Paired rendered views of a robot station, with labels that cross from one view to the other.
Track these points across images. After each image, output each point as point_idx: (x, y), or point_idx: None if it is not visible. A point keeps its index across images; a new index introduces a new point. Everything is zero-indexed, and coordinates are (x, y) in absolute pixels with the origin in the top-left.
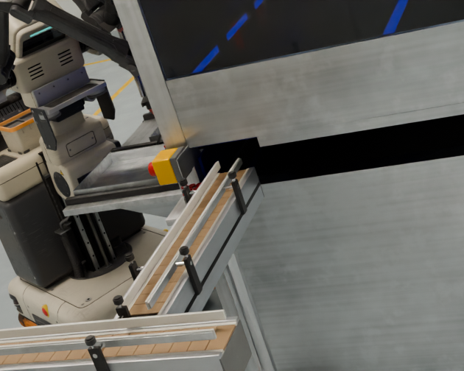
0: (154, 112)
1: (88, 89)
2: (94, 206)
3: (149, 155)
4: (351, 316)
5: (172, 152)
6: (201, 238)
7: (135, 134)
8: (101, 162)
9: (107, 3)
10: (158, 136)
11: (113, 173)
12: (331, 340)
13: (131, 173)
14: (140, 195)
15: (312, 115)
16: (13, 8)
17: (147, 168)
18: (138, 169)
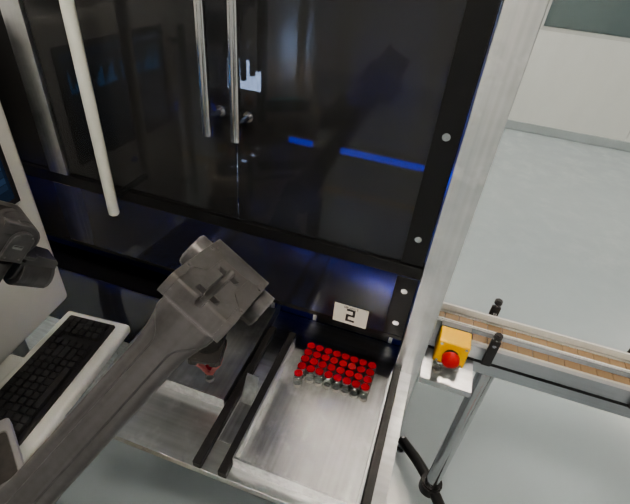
0: (442, 304)
1: (13, 449)
2: (389, 483)
3: (263, 409)
4: None
5: (453, 329)
6: (567, 348)
7: (135, 435)
8: (264, 468)
9: None
10: (258, 380)
11: (285, 460)
12: None
13: (307, 433)
14: (389, 421)
15: None
16: (271, 299)
17: (308, 412)
18: (300, 425)
